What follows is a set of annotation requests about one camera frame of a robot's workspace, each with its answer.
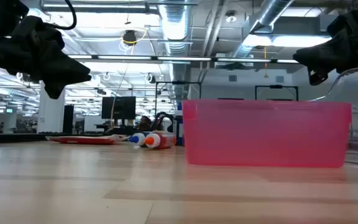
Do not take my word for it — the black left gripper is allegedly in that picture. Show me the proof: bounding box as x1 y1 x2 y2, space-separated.
0 15 92 100

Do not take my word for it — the person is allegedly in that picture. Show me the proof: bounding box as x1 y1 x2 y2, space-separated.
137 115 154 131

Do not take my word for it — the silver ceiling air duct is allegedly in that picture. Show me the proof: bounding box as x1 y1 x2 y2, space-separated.
233 0 295 58
158 0 192 57

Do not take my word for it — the pink translucent plastic bin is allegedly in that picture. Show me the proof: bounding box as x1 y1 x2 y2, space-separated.
181 99 352 169

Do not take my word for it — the black metal rig frame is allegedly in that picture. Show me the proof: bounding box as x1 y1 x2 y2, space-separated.
154 81 202 125

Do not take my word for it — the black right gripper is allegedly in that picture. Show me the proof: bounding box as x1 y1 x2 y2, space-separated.
293 2 358 86

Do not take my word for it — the blue dropper bottle white label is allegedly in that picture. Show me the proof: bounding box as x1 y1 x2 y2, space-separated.
173 101 185 147
128 132 148 147

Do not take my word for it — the black computer monitor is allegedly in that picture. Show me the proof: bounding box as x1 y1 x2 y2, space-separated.
101 96 137 120

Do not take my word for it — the black hanging cable reel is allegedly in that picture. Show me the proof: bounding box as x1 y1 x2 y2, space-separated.
122 29 138 47

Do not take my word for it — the orange-tipped red dropper bottle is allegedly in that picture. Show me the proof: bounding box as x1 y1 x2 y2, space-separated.
144 132 177 149

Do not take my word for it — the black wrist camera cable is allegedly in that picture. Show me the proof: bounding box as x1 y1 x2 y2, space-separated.
50 0 78 31

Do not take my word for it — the black tall cabinet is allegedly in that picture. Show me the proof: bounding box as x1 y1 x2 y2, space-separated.
62 105 75 134

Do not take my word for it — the black ceiling light rail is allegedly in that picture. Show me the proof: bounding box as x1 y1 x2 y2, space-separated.
68 54 300 65

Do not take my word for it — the red snack packet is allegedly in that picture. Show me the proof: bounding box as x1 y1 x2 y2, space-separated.
45 134 127 146

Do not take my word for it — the black metal table frame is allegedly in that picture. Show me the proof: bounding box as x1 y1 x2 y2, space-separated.
0 133 117 144

